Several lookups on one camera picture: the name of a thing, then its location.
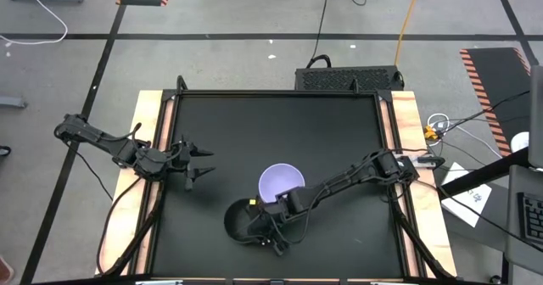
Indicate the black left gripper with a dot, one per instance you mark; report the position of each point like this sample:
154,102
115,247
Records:
178,162

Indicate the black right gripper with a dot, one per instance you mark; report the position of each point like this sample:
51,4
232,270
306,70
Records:
271,217

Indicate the black bowl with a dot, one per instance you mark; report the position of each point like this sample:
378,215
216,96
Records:
233,221

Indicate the purple bowl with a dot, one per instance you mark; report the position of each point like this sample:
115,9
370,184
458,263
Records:
280,179

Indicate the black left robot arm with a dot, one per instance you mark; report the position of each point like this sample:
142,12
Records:
97,137

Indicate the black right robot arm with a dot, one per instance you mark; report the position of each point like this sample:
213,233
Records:
339,179

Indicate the plywood table board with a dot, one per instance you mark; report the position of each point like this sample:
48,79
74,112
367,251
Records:
403,102
148,102

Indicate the black perforated computer case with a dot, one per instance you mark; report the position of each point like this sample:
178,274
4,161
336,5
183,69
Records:
348,79

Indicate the yellow plug connector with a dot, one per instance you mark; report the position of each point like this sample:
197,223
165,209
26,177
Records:
430,133

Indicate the white paper sheet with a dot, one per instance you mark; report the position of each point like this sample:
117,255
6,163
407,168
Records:
466,210

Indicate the black desk leg bar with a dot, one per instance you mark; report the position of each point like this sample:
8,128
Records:
479,175

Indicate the person's shoe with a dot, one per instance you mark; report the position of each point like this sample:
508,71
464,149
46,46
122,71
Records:
4,272

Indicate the black keyboard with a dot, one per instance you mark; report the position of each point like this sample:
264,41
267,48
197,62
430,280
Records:
532,217

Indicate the grey desk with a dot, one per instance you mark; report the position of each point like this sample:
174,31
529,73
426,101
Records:
526,179

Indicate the white cup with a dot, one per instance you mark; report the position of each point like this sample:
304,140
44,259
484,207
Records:
521,141

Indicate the grey monitor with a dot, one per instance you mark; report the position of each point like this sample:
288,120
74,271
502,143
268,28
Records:
536,115

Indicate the black table frame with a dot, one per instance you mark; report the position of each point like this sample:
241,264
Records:
275,93

